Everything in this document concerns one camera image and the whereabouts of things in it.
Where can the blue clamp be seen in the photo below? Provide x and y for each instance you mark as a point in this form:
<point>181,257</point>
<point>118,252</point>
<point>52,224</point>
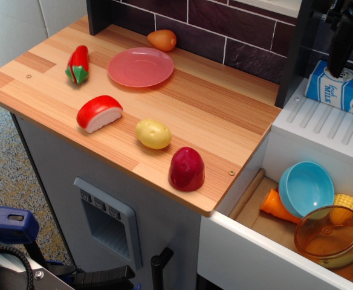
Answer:
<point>17,226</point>

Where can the blue white milk carton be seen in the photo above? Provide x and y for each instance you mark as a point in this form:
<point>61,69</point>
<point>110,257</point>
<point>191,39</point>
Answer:
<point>324,88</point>

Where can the red white toy sushi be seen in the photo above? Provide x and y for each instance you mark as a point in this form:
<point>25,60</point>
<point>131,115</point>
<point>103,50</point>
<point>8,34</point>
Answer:
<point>98,112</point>

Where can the white toy sink basin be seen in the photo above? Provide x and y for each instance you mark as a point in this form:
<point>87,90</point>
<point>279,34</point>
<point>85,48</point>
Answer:
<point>241,247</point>

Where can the white dish drying rack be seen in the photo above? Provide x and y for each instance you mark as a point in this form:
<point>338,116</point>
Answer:
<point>315,124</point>

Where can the light blue plastic bowl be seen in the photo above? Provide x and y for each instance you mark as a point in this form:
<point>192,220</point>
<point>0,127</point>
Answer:
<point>305,187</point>

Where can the dark red toy fruit half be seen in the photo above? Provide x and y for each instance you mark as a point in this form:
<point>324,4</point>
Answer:
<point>187,170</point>

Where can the grey ice dispenser panel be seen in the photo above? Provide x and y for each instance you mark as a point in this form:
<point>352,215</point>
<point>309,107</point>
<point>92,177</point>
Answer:
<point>112,223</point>

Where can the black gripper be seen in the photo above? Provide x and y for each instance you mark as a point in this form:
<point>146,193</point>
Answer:
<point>339,15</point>

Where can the black cabinet door handle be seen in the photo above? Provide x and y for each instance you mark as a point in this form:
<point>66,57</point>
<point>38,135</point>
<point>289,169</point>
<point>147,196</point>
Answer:
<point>158,263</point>

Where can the pink plastic plate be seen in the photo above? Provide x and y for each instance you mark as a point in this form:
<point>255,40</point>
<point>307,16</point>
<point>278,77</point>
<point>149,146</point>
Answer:
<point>140,67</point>

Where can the black ribbed clamp handle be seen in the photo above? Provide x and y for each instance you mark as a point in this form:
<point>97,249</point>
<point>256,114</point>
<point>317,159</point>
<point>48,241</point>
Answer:
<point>117,278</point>

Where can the orange toy ice cream cone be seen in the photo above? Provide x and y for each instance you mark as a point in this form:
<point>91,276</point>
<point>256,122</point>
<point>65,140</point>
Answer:
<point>273,205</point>

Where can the transparent orange plastic cup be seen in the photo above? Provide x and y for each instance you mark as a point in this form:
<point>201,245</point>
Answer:
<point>326,244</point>

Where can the yellow toy corn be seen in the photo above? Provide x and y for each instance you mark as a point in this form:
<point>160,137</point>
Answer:
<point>342,209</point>

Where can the yellow toy potato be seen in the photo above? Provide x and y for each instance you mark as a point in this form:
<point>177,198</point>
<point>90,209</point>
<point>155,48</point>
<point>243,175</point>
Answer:
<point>153,134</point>

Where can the red toy chili pepper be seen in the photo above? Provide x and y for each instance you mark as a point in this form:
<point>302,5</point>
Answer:
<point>77,68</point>

